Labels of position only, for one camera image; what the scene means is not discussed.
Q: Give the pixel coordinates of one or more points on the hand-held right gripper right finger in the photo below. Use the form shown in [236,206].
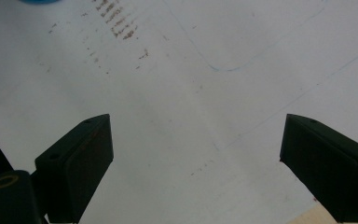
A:
[329,174]

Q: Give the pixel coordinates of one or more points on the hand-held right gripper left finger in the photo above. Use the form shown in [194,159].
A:
[74,168]

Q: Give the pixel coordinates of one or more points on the blue cardboard box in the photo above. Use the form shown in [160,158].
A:
[38,1]

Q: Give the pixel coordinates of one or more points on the white paper sheet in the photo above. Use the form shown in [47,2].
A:
[199,109]

